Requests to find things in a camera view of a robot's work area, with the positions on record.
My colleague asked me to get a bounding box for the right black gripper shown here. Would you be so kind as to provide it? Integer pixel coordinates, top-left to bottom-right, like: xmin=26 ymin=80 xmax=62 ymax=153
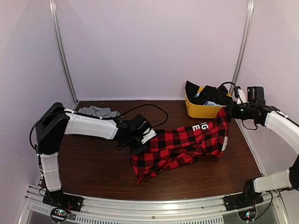
xmin=224 ymin=101 xmax=255 ymax=120

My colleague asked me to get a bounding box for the red black plaid shirt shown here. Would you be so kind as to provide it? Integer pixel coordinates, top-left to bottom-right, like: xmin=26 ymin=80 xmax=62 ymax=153
xmin=131 ymin=109 xmax=231 ymax=184

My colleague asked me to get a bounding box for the yellow plastic bin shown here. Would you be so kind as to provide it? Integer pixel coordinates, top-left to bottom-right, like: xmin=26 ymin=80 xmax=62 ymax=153
xmin=185 ymin=87 xmax=231 ymax=119

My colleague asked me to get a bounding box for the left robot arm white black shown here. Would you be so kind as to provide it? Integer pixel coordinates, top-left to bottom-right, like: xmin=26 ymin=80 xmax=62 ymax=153
xmin=31 ymin=102 xmax=157 ymax=207

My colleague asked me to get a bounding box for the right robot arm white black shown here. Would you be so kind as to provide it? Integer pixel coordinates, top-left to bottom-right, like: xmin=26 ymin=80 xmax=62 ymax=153
xmin=228 ymin=85 xmax=299 ymax=206

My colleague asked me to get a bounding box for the black garment in bin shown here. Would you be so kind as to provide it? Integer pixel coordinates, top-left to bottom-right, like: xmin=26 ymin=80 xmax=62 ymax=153
xmin=185 ymin=81 xmax=233 ymax=105

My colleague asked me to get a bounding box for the light blue garment in bin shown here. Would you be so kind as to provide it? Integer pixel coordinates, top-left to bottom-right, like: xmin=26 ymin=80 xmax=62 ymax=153
xmin=195 ymin=93 xmax=220 ymax=106

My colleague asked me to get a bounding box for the folded grey shirt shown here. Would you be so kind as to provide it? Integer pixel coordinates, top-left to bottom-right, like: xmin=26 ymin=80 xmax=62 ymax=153
xmin=78 ymin=105 xmax=120 ymax=118

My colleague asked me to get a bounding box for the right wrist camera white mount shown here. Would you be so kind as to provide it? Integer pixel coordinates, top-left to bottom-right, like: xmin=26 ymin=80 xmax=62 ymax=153
xmin=234 ymin=86 xmax=247 ymax=105

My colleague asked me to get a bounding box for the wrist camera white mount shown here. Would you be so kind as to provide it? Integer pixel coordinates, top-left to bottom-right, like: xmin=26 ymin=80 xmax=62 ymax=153
xmin=141 ymin=127 xmax=157 ymax=144
xmin=234 ymin=86 xmax=247 ymax=105

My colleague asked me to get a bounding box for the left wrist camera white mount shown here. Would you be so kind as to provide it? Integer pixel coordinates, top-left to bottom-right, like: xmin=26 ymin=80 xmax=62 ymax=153
xmin=141 ymin=127 xmax=157 ymax=144

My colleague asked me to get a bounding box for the right black cable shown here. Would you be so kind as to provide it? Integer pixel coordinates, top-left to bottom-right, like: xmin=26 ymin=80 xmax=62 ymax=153
xmin=218 ymin=81 xmax=239 ymax=103

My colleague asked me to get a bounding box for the black cable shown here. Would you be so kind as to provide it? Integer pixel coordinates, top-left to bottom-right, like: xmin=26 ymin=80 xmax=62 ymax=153
xmin=218 ymin=81 xmax=239 ymax=103
xmin=114 ymin=104 xmax=169 ymax=131

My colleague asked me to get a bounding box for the left black cable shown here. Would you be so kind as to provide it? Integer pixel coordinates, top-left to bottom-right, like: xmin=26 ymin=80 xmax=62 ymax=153
xmin=114 ymin=104 xmax=169 ymax=131

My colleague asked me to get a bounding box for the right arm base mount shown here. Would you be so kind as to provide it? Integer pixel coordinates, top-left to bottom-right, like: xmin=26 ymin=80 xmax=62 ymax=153
xmin=223 ymin=193 xmax=263 ymax=222

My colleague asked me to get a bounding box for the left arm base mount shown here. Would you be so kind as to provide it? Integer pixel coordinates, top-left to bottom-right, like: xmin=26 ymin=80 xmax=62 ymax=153
xmin=43 ymin=195 xmax=83 ymax=223

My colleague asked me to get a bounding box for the front aluminium rail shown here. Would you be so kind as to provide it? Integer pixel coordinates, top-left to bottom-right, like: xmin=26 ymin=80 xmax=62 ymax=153
xmin=23 ymin=184 xmax=290 ymax=224

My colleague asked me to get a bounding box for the right aluminium frame post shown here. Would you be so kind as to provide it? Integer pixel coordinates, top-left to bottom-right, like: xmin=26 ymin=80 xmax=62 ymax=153
xmin=232 ymin=0 xmax=254 ymax=84

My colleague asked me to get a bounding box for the aluminium frame post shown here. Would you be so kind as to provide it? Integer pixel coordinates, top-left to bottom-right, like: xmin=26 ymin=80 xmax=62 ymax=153
xmin=49 ymin=0 xmax=78 ymax=105
xmin=232 ymin=0 xmax=254 ymax=84

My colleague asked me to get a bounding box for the left aluminium frame post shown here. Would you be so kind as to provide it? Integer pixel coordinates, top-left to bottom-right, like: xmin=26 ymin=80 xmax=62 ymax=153
xmin=49 ymin=0 xmax=78 ymax=105

